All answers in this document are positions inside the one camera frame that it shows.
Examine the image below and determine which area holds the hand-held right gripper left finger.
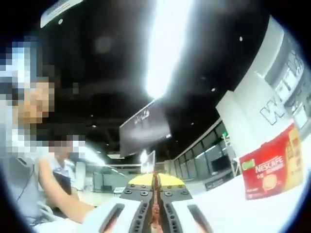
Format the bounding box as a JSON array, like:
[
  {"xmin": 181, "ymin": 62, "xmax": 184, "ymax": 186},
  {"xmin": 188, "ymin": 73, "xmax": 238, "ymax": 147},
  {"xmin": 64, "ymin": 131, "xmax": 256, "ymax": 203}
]
[{"xmin": 80, "ymin": 176, "xmax": 156, "ymax": 233}]

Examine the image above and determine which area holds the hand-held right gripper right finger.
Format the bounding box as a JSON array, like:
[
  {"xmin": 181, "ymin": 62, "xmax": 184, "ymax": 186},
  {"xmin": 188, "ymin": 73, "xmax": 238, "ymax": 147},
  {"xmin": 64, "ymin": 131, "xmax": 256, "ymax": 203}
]
[{"xmin": 156, "ymin": 176, "xmax": 221, "ymax": 233}]

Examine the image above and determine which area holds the red coffee pouch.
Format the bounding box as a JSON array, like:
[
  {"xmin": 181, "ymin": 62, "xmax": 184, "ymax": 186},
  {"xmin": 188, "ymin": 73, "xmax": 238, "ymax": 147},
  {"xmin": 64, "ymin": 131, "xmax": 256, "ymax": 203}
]
[{"xmin": 151, "ymin": 169, "xmax": 163, "ymax": 233}]

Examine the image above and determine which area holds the red coffee box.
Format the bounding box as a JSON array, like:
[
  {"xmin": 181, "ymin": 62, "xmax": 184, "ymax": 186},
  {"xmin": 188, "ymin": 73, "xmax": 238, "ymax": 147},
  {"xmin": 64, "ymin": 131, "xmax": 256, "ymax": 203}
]
[{"xmin": 239, "ymin": 122, "xmax": 305, "ymax": 201}]

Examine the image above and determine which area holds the white step ladder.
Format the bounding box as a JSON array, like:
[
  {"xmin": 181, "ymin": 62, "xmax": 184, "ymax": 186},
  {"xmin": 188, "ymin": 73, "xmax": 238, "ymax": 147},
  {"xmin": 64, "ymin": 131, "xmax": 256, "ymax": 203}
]
[{"xmin": 223, "ymin": 133, "xmax": 241, "ymax": 177}]

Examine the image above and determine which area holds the large monitor screen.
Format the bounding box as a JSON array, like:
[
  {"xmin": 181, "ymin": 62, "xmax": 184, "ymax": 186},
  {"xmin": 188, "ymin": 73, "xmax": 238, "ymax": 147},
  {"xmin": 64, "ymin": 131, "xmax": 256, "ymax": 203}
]
[{"xmin": 118, "ymin": 99, "xmax": 172, "ymax": 158}]

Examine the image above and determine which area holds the person in grey shirt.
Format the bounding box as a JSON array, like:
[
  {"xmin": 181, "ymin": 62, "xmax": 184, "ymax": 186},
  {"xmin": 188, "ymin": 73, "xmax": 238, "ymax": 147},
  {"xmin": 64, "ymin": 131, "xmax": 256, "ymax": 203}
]
[{"xmin": 3, "ymin": 155, "xmax": 58, "ymax": 230}]

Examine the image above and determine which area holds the ceiling light strip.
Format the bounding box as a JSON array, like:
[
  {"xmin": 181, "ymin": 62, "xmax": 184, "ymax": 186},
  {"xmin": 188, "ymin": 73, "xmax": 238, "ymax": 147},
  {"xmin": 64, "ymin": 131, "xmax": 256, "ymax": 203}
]
[{"xmin": 142, "ymin": 0, "xmax": 196, "ymax": 100}]

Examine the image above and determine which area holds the grey metal shelf rack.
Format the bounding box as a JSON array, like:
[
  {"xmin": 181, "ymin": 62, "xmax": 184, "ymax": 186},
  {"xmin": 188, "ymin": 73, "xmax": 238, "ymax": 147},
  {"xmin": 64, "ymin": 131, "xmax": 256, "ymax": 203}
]
[{"xmin": 284, "ymin": 47, "xmax": 307, "ymax": 129}]

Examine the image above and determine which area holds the ceiling air vent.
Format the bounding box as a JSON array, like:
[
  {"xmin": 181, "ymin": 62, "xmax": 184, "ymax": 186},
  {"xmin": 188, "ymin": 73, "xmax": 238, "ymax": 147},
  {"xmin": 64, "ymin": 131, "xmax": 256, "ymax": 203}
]
[{"xmin": 39, "ymin": 0, "xmax": 85, "ymax": 28}]

